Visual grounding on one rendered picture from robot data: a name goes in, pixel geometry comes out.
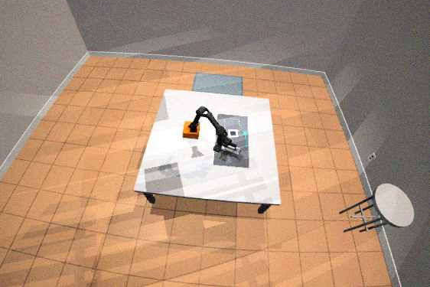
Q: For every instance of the beige square tile with dark blue centre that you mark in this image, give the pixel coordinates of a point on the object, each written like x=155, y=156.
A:
x=233, y=133

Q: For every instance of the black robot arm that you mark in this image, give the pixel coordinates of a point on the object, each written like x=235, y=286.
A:
x=220, y=131

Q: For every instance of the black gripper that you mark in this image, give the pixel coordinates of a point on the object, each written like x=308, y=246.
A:
x=217, y=147

